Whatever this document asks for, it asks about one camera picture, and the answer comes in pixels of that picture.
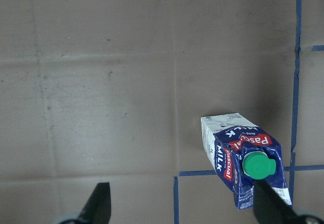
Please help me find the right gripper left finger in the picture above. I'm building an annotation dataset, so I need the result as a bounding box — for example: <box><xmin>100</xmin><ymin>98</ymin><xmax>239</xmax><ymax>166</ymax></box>
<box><xmin>76</xmin><ymin>182</ymin><xmax>111</xmax><ymax>224</ymax></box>

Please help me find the blue white milk carton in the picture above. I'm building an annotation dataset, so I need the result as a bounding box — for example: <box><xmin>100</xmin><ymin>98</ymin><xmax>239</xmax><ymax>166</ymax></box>
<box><xmin>200</xmin><ymin>113</ymin><xmax>292</xmax><ymax>210</ymax></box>

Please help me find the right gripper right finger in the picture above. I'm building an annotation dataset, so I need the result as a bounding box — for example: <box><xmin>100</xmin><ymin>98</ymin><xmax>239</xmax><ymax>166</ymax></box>
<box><xmin>253</xmin><ymin>180</ymin><xmax>323</xmax><ymax>224</ymax></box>

